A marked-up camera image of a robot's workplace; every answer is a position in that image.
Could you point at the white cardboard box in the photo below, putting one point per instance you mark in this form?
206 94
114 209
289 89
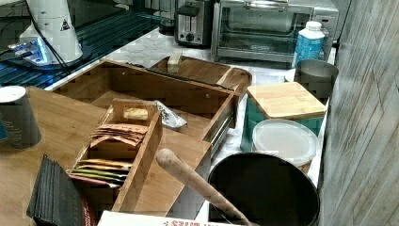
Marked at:
109 218

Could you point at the wooden cabinet top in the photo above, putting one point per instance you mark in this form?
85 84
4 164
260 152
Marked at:
65 125

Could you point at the black coaster stack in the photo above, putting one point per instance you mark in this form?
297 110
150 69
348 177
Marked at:
55 201

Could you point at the silver toaster oven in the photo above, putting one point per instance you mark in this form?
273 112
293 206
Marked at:
268 29

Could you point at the grey metal pot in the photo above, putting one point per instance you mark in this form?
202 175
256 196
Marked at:
317 77

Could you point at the silver black toaster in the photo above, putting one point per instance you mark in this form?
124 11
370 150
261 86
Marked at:
194 22

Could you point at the yellow green tea packets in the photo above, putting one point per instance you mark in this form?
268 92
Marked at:
101 172

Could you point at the wooden drawer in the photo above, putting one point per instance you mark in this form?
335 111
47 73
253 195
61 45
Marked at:
209 111

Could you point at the brown tea bag stack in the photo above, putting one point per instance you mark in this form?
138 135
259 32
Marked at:
131 134

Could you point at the wooden serving tray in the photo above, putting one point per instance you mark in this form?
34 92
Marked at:
209 73

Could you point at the wooden tea caddy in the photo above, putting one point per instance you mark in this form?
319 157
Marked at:
123 198

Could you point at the grey paper cup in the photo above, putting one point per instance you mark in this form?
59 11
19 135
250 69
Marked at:
17 118

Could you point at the teal box with wooden lid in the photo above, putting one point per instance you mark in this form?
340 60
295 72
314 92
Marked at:
289 101

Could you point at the wooden pan handle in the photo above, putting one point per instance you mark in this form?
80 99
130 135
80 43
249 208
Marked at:
176 167

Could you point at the small wooden block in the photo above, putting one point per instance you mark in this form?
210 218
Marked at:
174 61

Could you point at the black frying pan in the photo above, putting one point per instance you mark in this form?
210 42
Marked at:
268 190

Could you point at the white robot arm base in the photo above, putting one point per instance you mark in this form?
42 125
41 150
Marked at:
50 42

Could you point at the blue white plastic bottle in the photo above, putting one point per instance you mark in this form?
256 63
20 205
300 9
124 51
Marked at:
309 43

